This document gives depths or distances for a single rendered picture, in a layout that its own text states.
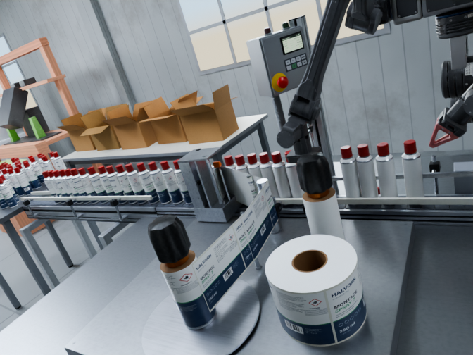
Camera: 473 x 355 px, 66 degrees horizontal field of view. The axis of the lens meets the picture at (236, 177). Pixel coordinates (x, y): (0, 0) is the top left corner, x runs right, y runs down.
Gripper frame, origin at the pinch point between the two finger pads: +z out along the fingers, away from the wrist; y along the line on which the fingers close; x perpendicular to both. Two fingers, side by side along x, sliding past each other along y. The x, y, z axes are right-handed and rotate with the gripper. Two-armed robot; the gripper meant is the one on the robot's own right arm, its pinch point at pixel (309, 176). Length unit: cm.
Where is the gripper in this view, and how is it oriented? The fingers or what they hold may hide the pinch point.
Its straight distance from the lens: 124.4
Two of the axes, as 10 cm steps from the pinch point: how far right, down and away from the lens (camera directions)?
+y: 8.4, -0.4, -5.4
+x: 4.7, -4.5, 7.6
